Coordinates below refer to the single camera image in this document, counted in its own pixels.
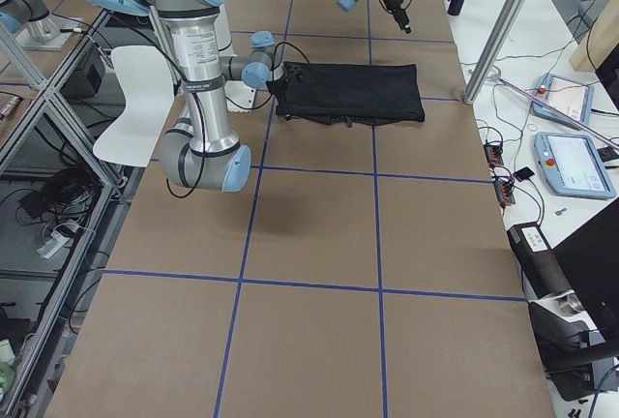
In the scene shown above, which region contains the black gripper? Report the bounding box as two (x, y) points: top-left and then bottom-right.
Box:
(266, 76), (288, 99)
(384, 0), (412, 34)

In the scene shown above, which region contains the black graphic t-shirt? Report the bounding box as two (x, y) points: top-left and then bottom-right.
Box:
(276, 61), (426, 126)

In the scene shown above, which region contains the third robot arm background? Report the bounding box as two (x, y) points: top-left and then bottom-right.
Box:
(1, 0), (69, 51)

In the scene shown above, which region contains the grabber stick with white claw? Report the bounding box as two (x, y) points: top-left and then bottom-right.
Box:
(488, 74), (619, 151)

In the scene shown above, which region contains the white plastic chair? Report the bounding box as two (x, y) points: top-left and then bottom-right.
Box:
(93, 45), (174, 167)

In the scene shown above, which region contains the far blue teach pendant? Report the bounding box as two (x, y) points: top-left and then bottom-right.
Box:
(535, 74), (594, 125)

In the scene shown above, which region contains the blue teach pendant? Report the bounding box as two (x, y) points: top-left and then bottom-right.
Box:
(535, 74), (594, 125)
(533, 133), (616, 199)

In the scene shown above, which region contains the near blue teach pendant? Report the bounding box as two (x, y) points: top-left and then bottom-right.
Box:
(533, 133), (616, 199)

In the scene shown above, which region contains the black label printer box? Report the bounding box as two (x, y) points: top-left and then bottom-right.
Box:
(507, 222), (572, 298)

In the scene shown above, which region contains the black monitor stand device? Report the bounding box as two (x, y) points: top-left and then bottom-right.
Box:
(529, 200), (618, 401)

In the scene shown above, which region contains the aluminium frame post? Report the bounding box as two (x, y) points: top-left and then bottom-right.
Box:
(463, 0), (525, 105)

